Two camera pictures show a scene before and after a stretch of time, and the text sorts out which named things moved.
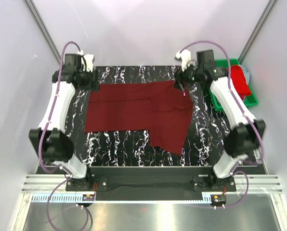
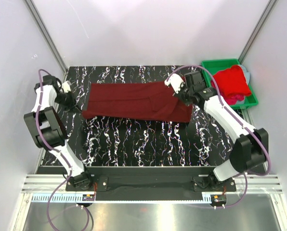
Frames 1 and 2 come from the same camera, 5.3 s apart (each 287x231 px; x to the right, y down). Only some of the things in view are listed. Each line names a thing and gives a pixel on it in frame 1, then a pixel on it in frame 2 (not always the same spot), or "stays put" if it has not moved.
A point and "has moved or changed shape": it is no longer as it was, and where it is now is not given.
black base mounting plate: [150, 183] stays put
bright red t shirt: [239, 81] stays put
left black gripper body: [86, 80] to [66, 100]
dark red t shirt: [159, 107] has moved or changed shape
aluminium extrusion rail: [258, 183] stays put
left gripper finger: [95, 84] to [78, 108]
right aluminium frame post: [268, 11] stays put
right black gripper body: [190, 74] to [185, 96]
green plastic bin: [250, 100] stays put
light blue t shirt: [246, 74] stays put
